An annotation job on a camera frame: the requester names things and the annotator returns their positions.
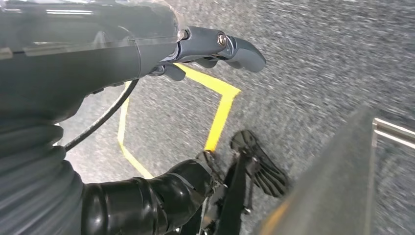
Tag black left hand cable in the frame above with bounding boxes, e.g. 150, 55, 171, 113
63, 78, 140, 152

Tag black robot foot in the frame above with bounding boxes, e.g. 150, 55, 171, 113
229, 129, 291, 198

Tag stainless steel workbench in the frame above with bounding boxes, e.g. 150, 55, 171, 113
253, 105, 415, 235

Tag yellow floor tape square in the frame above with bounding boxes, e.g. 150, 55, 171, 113
116, 62, 242, 180

